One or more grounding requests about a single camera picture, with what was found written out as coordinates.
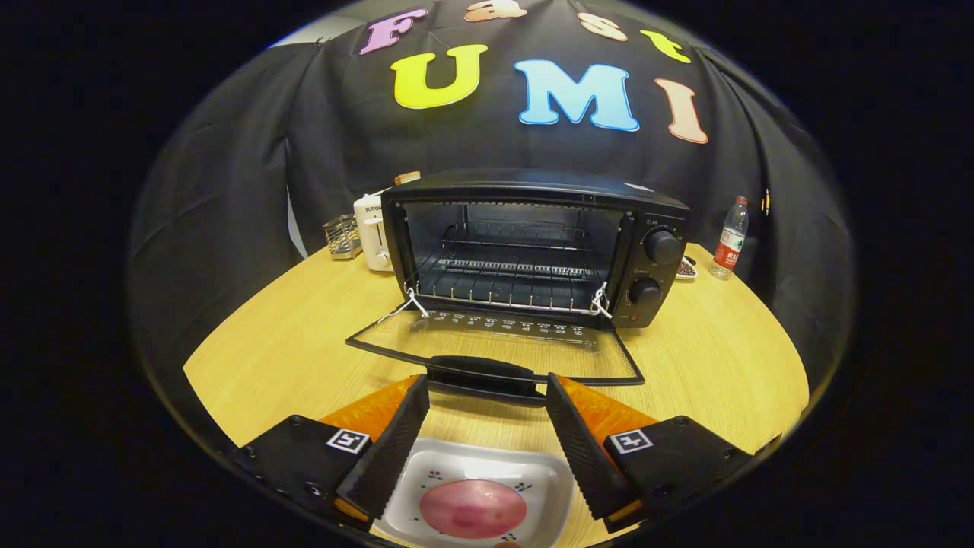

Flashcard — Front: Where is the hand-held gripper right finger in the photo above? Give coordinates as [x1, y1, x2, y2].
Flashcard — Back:
[545, 373, 758, 534]

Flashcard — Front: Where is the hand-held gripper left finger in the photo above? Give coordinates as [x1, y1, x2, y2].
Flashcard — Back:
[232, 373, 431, 532]

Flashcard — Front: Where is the white square dish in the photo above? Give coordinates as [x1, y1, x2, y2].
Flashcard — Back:
[373, 438, 575, 548]

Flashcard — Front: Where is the pink round ham slice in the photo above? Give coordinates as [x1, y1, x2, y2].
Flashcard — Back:
[420, 479, 527, 540]

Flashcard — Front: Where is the black toaster oven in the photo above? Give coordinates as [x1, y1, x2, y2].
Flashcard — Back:
[345, 169, 692, 406]

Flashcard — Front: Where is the white pop-up toaster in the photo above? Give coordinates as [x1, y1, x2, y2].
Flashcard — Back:
[353, 192, 395, 272]

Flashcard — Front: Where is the clear plastic water bottle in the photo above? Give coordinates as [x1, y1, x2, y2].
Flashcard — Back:
[710, 196, 750, 281]

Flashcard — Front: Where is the black backdrop cloth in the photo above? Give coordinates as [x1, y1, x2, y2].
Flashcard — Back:
[126, 0, 857, 397]

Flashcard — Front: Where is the metal wire basket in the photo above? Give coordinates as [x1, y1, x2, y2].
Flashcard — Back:
[323, 214, 363, 260]

